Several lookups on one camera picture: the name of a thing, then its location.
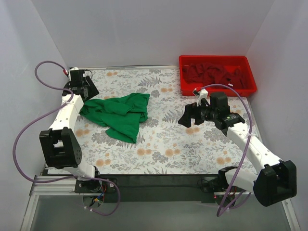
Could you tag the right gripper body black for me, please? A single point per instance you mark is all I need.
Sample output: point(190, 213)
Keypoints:
point(196, 113)

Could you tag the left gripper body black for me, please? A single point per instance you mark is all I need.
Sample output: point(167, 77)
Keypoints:
point(87, 87)

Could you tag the green t shirt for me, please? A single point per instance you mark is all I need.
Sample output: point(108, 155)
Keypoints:
point(121, 115)

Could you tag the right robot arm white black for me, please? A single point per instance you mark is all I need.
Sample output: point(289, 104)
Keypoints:
point(275, 179)

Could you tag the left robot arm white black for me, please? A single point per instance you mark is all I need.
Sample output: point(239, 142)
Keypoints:
point(59, 144)

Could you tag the dark red t shirt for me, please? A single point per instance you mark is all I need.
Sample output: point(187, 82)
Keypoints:
point(209, 73)

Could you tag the floral patterned table mat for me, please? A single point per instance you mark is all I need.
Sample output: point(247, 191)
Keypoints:
point(163, 146)

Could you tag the red plastic bin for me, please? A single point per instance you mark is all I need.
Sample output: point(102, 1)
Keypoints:
point(230, 62)

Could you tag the black front crossbar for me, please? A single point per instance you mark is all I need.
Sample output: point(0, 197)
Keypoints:
point(164, 188)

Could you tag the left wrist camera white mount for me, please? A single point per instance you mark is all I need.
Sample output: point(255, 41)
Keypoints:
point(68, 72)

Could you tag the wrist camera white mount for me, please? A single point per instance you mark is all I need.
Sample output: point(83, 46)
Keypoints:
point(68, 72)
point(202, 95)

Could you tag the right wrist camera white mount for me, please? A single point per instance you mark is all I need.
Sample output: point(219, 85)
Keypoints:
point(202, 95)

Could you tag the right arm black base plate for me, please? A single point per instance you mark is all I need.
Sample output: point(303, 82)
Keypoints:
point(210, 185)

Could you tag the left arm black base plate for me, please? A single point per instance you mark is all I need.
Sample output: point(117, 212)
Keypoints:
point(96, 186)

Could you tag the aluminium frame rail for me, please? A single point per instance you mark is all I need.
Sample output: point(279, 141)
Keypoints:
point(148, 181)

